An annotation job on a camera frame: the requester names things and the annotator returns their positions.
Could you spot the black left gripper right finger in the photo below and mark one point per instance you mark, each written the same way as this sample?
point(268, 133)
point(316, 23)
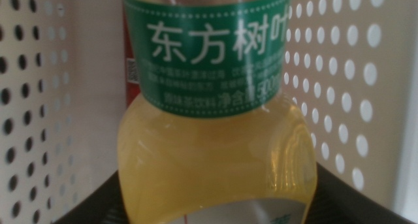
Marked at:
point(343, 204)

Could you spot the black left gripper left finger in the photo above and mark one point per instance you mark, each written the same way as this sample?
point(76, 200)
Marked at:
point(98, 207)

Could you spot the red soda can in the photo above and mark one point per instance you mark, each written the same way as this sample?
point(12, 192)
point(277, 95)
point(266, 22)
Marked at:
point(130, 93)

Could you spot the yellow tea bottle green label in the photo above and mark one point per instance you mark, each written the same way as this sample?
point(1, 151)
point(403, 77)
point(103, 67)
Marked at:
point(212, 158)

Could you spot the white perforated plastic basket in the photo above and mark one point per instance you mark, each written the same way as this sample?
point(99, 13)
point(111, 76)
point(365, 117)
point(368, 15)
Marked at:
point(346, 87)

